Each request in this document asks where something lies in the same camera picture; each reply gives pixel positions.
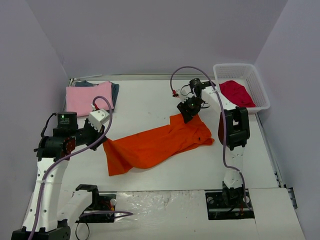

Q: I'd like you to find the orange t shirt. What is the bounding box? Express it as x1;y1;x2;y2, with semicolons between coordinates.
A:
103;114;215;177

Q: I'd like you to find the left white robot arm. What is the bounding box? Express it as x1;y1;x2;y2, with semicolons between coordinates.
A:
11;109;113;240

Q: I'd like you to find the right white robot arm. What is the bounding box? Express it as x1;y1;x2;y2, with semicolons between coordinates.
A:
172;78;250;207

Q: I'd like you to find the pink folded t shirt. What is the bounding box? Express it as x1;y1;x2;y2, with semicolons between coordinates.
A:
66;81;115;117

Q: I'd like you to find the red t shirt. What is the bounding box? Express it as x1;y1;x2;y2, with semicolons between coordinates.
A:
219;80;256;108

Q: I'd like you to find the dark blue folded t shirt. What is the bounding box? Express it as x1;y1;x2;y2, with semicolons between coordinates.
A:
74;81;120;112

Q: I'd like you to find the white plastic basket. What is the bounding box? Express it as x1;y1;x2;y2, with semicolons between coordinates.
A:
213;63;270;115

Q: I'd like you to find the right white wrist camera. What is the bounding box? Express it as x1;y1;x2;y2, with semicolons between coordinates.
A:
172;88;193;102

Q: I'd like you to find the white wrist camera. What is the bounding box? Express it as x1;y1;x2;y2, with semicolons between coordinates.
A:
172;88;193;102
88;109;110;131

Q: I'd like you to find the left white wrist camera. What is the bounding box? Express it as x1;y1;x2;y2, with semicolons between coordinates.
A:
88;109;110;131

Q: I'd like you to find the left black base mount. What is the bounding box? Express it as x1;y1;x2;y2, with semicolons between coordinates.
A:
76;192;117;224

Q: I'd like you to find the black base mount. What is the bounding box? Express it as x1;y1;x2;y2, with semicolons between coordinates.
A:
205;190;255;221
76;192;117;224

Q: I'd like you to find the thin black cable loop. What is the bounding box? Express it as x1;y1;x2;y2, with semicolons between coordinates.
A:
74;221;91;240

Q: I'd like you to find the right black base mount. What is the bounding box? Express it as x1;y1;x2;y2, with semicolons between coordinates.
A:
205;190;255;221

